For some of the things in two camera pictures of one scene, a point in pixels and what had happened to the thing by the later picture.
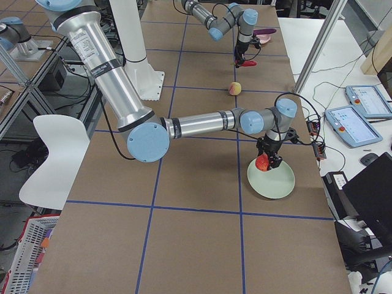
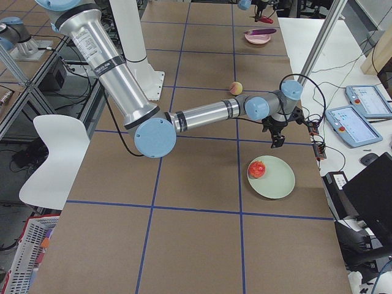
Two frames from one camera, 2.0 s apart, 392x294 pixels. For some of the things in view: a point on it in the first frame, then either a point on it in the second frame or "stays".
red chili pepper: (248, 64) to (265, 19)
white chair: (67, 143) stays
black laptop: (370, 194) stays
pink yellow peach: (235, 89) stays
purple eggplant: (263, 31) stays
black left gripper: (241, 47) to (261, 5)
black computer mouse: (368, 158) stays
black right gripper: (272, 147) to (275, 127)
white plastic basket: (32, 248) stays
